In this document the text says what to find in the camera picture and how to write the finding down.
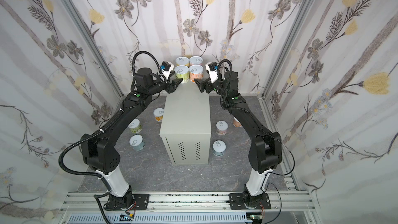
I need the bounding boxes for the brown label can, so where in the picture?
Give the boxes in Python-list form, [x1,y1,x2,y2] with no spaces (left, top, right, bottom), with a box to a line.
[189,65,204,83]

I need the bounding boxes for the green label can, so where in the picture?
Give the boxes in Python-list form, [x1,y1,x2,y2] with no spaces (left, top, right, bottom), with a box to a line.
[174,65,190,84]
[128,118,143,134]

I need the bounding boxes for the pink label can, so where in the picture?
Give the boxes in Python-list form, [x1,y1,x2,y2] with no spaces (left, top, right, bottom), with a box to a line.
[189,56,203,66]

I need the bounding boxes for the orange label can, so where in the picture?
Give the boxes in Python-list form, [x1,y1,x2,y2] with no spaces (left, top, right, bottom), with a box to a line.
[153,108,164,122]

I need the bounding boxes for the yellow label can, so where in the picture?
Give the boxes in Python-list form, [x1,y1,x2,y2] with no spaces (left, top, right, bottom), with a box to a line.
[175,57,190,67]

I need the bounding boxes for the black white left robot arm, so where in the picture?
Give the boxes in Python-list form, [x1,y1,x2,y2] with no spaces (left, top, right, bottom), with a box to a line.
[81,67,182,211]

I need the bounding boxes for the white can beside cabinet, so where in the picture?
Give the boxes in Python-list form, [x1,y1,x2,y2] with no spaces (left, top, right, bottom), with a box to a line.
[216,120,228,135]

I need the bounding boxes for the grey metal cabinet box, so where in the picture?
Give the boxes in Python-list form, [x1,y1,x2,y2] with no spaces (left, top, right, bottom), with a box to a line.
[160,81,211,165]

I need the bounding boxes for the light blue can left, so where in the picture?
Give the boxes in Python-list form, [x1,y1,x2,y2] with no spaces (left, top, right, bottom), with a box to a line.
[129,134,145,151]

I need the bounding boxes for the light blue can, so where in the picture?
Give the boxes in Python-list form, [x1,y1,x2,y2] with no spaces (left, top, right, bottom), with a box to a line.
[212,140,226,157]
[129,134,145,151]

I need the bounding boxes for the light blue can right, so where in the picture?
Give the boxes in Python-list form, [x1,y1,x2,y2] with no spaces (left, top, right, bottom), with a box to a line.
[212,140,226,157]

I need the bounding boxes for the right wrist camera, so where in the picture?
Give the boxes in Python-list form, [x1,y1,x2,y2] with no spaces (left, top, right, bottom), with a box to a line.
[205,62,218,83]

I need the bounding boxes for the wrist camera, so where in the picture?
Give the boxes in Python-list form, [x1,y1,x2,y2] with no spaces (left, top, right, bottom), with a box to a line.
[160,61,175,81]
[205,62,218,83]

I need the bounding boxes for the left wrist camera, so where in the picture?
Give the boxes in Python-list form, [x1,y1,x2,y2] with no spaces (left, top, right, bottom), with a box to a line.
[160,61,175,81]

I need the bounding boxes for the black corrugated left cable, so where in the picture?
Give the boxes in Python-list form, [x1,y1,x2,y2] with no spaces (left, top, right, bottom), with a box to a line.
[58,130,106,178]

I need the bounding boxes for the white slotted cable duct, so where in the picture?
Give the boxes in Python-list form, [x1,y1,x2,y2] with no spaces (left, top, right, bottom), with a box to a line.
[66,213,252,224]

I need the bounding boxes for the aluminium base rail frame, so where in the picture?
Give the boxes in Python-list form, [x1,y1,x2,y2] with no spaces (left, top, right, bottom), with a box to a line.
[56,176,321,224]

